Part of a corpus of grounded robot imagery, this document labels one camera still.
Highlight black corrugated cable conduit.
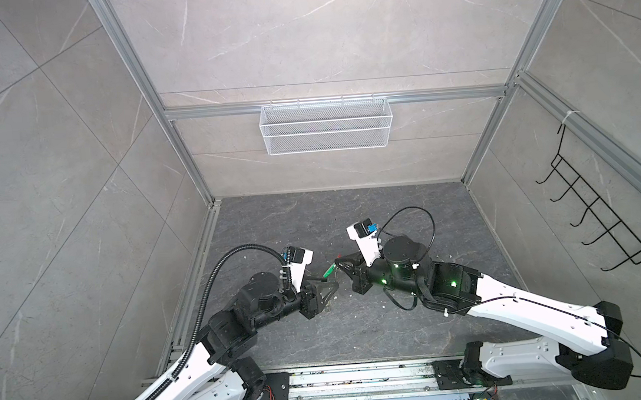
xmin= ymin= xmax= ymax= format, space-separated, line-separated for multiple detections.
xmin=117 ymin=241 xmax=295 ymax=400

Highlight aluminium frame profiles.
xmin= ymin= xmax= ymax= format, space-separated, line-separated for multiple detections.
xmin=89 ymin=0 xmax=641 ymax=351

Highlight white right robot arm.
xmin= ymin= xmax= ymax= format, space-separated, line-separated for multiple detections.
xmin=334 ymin=235 xmax=634 ymax=391

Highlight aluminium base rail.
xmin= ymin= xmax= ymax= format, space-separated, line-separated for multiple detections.
xmin=137 ymin=351 xmax=536 ymax=400

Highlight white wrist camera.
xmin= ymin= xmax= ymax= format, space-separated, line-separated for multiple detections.
xmin=347 ymin=218 xmax=381 ymax=267
xmin=281 ymin=246 xmax=313 ymax=293

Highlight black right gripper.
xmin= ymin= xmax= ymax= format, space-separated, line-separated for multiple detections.
xmin=333 ymin=245 xmax=426 ymax=306

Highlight black wire hook rack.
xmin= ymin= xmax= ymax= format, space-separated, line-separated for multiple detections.
xmin=535 ymin=125 xmax=641 ymax=272

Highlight green capped key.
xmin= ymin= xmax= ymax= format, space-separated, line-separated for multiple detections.
xmin=323 ymin=264 xmax=336 ymax=278

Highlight black right camera cable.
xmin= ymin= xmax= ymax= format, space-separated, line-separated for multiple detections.
xmin=375 ymin=204 xmax=440 ymax=270

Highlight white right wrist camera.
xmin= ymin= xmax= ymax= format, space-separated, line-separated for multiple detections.
xmin=347 ymin=218 xmax=381 ymax=267

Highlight white wire mesh basket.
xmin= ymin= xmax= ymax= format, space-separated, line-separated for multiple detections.
xmin=259 ymin=97 xmax=394 ymax=156

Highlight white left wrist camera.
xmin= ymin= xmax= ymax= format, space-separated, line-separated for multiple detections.
xmin=281 ymin=246 xmax=313 ymax=293

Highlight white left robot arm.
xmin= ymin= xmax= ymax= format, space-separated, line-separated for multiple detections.
xmin=135 ymin=272 xmax=339 ymax=400

